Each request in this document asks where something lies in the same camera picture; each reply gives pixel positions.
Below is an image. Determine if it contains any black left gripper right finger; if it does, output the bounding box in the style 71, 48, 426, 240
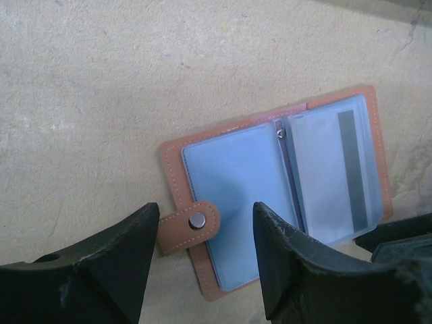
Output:
253, 202, 431, 323

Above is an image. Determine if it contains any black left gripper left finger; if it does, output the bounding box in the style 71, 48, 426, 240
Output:
1, 202, 159, 323

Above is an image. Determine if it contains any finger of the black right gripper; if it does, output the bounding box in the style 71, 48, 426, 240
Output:
355, 213, 431, 263

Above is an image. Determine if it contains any white card with magnetic stripe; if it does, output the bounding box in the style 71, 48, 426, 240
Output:
290, 111, 370, 244

